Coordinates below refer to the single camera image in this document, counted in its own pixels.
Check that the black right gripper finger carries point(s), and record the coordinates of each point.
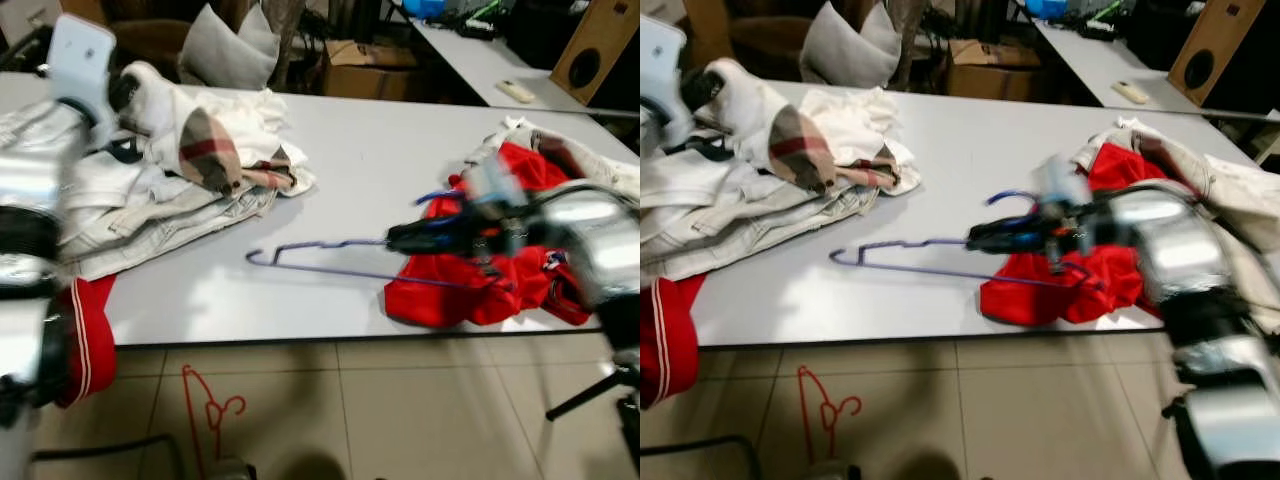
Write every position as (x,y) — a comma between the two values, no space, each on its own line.
(415,231)
(415,246)
(995,245)
(995,231)

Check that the red shirt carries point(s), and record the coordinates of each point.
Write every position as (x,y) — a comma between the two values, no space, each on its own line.
(450,300)
(1030,300)

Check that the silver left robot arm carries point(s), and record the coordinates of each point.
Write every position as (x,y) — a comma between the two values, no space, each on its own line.
(655,125)
(30,180)

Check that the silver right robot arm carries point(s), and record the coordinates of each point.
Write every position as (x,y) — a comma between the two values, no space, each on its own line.
(1160,240)
(590,240)

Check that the grey pillow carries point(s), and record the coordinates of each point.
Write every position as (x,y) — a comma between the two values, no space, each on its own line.
(225,55)
(845,50)

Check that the wooden loudspeaker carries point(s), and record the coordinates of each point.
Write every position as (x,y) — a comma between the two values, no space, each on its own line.
(1215,45)
(600,45)

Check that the cream jacket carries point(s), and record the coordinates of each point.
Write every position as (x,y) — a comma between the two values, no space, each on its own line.
(1230,190)
(600,165)

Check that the cream knit cloth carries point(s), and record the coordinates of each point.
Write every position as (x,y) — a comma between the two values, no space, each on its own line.
(850,115)
(245,115)

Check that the beige trousers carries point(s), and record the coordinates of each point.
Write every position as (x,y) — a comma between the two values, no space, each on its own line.
(150,220)
(740,220)

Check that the white remote control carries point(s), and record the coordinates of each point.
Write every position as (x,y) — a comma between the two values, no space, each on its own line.
(1131,92)
(516,92)

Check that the open brown cardboard box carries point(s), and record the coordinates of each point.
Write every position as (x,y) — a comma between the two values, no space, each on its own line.
(365,75)
(990,75)

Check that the red white-striped track pants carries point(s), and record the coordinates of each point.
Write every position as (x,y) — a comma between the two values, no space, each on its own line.
(670,340)
(90,340)

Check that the grey robot foot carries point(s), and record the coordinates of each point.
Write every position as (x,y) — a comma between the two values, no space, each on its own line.
(232,470)
(830,471)

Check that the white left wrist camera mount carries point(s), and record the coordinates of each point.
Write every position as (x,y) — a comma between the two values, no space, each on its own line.
(80,55)
(660,60)

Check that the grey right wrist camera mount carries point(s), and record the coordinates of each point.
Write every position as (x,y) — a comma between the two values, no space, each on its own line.
(1060,185)
(490,185)

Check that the black metal tube frame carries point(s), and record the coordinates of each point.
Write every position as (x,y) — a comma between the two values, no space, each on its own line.
(100,440)

